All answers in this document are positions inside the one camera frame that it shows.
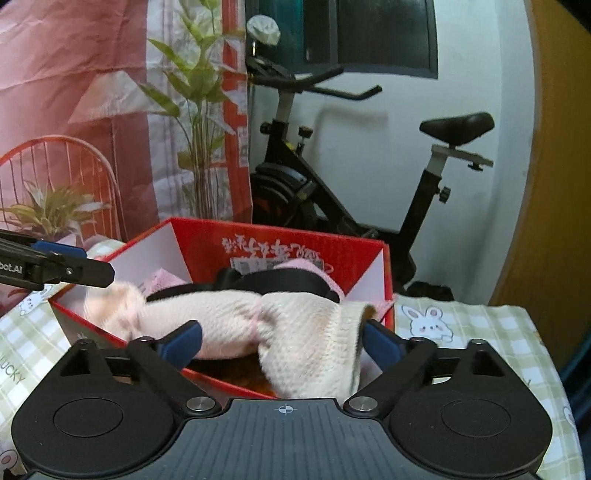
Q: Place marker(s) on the pink cloth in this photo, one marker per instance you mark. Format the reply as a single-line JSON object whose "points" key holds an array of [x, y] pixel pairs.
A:
{"points": [[164, 279]]}

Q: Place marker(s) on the black cloth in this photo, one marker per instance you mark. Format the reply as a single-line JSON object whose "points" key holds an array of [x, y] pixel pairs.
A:
{"points": [[281, 279]]}

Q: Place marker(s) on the black exercise bike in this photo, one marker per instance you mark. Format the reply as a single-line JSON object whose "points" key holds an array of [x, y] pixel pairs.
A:
{"points": [[323, 194]]}

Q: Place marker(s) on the checked bunny tablecloth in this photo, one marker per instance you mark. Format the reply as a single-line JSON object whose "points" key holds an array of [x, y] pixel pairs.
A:
{"points": [[461, 323]]}

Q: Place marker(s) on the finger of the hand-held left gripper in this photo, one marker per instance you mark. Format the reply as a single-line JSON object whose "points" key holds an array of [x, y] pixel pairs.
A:
{"points": [[87, 273], [60, 249]]}

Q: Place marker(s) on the pink towel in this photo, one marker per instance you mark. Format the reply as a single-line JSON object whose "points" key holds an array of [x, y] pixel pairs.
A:
{"points": [[307, 265]]}

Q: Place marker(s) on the printed plant backdrop cloth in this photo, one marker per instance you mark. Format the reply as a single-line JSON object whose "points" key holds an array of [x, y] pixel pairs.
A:
{"points": [[69, 83]]}

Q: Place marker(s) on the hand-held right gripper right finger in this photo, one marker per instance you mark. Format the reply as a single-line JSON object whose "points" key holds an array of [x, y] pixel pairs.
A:
{"points": [[381, 341]]}

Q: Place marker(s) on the cream towel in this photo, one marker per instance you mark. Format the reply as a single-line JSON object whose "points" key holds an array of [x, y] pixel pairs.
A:
{"points": [[221, 318]]}

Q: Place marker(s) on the dark window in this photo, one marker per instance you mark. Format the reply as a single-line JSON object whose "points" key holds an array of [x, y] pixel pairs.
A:
{"points": [[383, 32]]}

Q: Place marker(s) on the red cardboard box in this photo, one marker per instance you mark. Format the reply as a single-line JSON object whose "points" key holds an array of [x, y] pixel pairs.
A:
{"points": [[203, 240]]}

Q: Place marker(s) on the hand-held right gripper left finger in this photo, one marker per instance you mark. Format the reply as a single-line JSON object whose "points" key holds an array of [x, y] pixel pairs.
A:
{"points": [[184, 344]]}

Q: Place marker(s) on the wooden door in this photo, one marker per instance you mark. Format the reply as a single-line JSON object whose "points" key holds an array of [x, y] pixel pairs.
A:
{"points": [[554, 184]]}

